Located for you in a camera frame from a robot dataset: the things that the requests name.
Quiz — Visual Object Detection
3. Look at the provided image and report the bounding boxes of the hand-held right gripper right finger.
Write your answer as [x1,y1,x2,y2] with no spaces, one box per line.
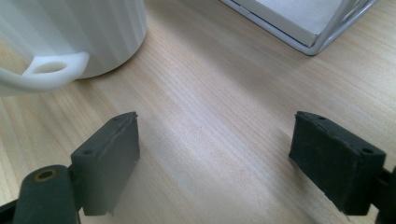
[288,110,387,217]

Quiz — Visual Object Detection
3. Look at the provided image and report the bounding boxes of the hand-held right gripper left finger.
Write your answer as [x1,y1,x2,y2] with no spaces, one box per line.
[70,111,141,217]

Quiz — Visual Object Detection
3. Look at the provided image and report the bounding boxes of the white ribbed mug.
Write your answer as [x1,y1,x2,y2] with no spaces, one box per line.
[0,0,149,97]

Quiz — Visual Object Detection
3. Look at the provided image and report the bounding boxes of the white box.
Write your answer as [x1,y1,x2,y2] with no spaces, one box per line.
[232,0,353,49]

